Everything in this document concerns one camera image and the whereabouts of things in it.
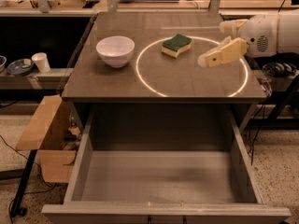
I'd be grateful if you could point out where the blue bowl at left edge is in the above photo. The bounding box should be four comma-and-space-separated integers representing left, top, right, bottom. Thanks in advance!
0, 55, 7, 73

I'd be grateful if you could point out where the grey open top drawer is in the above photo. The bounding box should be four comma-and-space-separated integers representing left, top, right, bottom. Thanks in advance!
42, 104, 291, 224

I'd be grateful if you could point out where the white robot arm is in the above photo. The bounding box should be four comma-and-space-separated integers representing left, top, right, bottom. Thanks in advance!
197, 9, 299, 68

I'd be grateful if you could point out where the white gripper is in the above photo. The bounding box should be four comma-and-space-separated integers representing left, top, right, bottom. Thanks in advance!
197, 14, 278, 68

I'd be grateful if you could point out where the white paper cup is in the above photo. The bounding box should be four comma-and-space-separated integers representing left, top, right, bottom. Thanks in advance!
32, 52, 50, 73

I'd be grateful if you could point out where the black floor cable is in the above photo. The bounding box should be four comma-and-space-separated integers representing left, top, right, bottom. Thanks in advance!
0, 133, 58, 219

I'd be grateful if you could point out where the coiled black cable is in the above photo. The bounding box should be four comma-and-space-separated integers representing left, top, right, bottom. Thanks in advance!
262, 61, 297, 78

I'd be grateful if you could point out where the black table leg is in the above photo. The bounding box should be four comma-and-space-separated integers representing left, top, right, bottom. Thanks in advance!
8, 149, 37, 217

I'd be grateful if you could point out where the green and yellow sponge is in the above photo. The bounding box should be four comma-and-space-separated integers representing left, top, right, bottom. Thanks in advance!
162, 34, 192, 59

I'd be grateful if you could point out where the dark blue plate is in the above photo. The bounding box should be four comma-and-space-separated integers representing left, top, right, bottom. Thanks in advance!
7, 59, 34, 76

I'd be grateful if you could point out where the white ceramic bowl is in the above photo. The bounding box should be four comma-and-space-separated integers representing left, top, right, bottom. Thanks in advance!
96, 35, 135, 68

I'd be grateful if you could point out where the cardboard box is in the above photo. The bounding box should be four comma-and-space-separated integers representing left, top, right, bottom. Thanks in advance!
16, 95, 80, 183

